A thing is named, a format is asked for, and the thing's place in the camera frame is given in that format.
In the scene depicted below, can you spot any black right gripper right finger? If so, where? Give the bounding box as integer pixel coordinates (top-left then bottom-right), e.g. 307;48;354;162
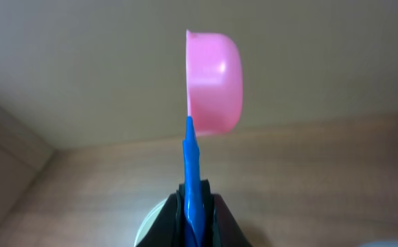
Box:
201;180;252;247

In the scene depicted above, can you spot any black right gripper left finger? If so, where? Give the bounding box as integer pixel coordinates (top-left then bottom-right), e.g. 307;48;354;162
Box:
137;184;185;247

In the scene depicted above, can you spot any pink scoop blue handle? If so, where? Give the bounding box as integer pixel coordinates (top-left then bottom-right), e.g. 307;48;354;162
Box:
183;31;243;246

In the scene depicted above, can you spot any white bowl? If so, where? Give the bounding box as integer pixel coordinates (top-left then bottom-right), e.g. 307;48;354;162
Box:
134;199;167;247

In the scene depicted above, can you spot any clear plastic container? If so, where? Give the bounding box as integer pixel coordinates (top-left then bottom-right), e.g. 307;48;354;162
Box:
360;240;398;247

